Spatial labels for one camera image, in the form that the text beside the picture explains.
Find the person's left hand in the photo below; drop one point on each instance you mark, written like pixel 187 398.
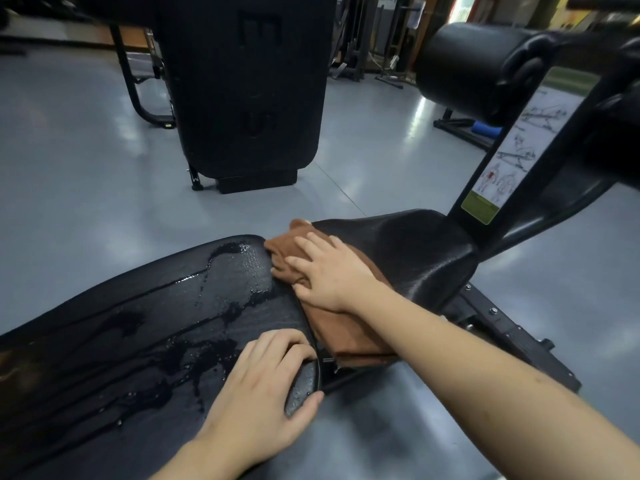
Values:
pixel 250 409

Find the person's right hand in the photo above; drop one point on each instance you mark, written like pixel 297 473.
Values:
pixel 335 279

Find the brown cleaning cloth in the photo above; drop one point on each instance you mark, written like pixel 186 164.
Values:
pixel 350 339

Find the black padded gym bench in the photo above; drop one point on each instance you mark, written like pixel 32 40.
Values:
pixel 125 354

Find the person's right forearm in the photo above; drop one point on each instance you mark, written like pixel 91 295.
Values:
pixel 475 374

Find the blue foam roller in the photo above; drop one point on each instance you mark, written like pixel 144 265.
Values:
pixel 485 129

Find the red lit vending machine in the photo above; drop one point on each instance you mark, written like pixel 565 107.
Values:
pixel 460 7

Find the black curved machine frame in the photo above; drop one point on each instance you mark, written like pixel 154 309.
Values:
pixel 130 89

